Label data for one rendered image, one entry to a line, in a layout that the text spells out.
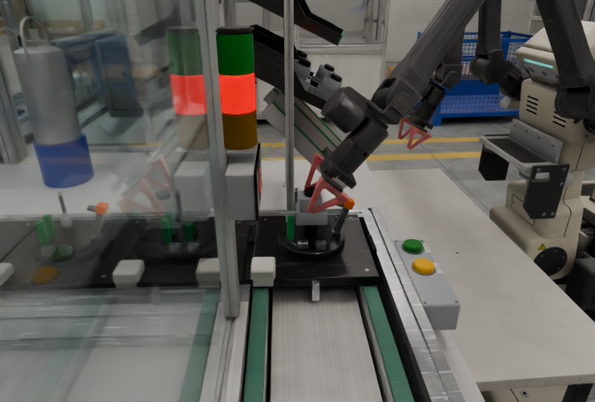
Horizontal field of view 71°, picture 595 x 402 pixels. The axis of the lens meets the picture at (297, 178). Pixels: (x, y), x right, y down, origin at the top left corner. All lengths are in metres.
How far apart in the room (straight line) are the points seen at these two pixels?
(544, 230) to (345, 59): 3.82
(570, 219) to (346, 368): 0.89
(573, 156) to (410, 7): 8.60
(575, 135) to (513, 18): 9.56
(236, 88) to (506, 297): 0.73
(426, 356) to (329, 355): 0.15
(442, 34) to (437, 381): 0.59
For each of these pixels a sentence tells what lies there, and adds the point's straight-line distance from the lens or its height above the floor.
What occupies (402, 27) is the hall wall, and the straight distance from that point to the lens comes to 9.78.
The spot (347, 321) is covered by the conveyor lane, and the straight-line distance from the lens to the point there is 0.80.
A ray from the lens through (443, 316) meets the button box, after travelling 0.82.
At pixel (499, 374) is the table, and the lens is 0.86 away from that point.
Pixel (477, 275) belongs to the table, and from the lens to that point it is 1.07.
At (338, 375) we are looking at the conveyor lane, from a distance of 0.72.
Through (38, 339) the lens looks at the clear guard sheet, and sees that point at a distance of 0.19.
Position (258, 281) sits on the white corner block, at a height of 0.97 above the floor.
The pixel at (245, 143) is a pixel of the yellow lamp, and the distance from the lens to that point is 0.57.
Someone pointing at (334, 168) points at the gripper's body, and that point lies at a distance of 0.77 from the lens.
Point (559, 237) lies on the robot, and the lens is 1.43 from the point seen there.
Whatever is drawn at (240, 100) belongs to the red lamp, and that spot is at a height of 1.33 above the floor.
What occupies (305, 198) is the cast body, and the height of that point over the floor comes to 1.08.
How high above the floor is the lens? 1.46
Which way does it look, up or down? 24 degrees down
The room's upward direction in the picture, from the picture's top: straight up
